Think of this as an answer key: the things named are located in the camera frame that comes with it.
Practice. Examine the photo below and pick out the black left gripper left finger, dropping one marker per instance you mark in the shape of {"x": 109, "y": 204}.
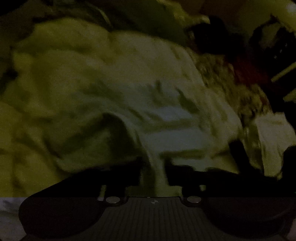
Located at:
{"x": 124, "y": 180}

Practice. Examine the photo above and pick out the white towel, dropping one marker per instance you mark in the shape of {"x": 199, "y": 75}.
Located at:
{"x": 265, "y": 140}

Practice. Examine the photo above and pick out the white printed garment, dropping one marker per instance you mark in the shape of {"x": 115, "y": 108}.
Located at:
{"x": 182, "y": 119}

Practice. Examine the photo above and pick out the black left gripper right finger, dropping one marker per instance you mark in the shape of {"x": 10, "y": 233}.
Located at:
{"x": 187, "y": 178}

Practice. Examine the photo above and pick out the monkey print cloth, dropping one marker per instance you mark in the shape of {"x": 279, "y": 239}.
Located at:
{"x": 247, "y": 100}

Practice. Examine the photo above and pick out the cream printed duvet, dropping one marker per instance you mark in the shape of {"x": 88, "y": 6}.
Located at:
{"x": 55, "y": 112}

